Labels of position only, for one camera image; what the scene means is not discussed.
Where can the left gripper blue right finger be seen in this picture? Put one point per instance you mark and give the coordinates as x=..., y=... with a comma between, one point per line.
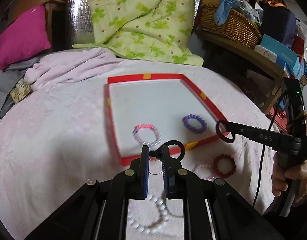
x=165, y=155

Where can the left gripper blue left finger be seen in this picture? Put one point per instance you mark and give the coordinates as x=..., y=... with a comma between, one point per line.
x=144, y=171

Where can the thin silver bangle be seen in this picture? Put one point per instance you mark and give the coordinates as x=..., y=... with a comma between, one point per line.
x=155, y=167

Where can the dark maroon bangle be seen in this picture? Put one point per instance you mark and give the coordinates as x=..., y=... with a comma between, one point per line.
x=222, y=132

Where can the person's right hand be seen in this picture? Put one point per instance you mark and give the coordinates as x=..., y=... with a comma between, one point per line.
x=279, y=176

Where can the red shallow box tray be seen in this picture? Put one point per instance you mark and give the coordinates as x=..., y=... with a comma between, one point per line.
x=156, y=108

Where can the blue cardboard box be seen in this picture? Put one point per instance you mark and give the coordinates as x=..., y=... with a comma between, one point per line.
x=286, y=54

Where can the white patterned box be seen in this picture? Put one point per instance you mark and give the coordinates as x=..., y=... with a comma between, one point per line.
x=266, y=53

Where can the wooden side table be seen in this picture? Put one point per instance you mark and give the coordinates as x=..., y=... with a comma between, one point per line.
x=271, y=70

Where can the wicker basket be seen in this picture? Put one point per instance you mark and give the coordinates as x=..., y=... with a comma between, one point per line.
x=236, y=28

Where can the green floral quilt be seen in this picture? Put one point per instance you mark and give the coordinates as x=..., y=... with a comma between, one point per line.
x=152, y=30

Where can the small patterned fabric pouch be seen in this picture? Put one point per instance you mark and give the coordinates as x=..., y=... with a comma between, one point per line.
x=20, y=91

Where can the silver foil insulation mat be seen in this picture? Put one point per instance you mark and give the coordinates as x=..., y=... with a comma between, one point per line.
x=80, y=28

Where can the grey bed sheet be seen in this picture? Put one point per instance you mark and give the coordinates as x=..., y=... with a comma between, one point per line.
x=9, y=78

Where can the blue cloth in basket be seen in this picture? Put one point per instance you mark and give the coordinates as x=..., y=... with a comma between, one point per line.
x=223, y=11

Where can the magenta pillow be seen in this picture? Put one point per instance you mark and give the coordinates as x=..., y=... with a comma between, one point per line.
x=24, y=38

